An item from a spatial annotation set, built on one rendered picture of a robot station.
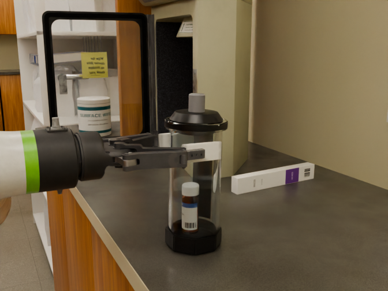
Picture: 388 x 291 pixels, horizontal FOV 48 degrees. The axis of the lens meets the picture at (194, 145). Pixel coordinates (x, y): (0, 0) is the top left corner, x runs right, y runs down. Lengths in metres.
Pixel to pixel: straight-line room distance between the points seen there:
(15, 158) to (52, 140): 0.06
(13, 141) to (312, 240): 0.54
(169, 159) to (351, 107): 0.74
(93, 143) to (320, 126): 0.87
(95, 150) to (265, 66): 1.04
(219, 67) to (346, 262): 0.59
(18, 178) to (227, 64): 0.67
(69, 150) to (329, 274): 0.44
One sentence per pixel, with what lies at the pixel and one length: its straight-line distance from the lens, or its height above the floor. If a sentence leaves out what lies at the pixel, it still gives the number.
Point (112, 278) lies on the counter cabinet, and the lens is 1.03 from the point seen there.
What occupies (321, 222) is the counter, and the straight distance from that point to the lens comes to 0.94.
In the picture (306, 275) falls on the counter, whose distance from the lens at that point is 0.73.
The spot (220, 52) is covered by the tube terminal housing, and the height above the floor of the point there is 1.28.
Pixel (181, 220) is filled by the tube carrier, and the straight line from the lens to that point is 0.74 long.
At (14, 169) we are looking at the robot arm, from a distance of 0.62.
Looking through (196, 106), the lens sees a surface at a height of 1.19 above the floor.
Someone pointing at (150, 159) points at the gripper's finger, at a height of 1.13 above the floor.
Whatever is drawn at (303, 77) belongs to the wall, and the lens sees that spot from 1.43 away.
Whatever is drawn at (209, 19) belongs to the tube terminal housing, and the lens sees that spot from 1.11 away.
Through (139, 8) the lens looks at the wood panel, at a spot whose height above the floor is 1.41.
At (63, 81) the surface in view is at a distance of 1.33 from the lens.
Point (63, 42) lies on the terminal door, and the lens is 1.34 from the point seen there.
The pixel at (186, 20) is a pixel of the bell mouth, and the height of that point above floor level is 1.36.
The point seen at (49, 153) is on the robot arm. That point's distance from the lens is 0.63.
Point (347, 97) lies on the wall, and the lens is 1.29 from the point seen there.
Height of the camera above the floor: 1.29
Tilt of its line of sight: 13 degrees down
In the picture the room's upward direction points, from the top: straight up
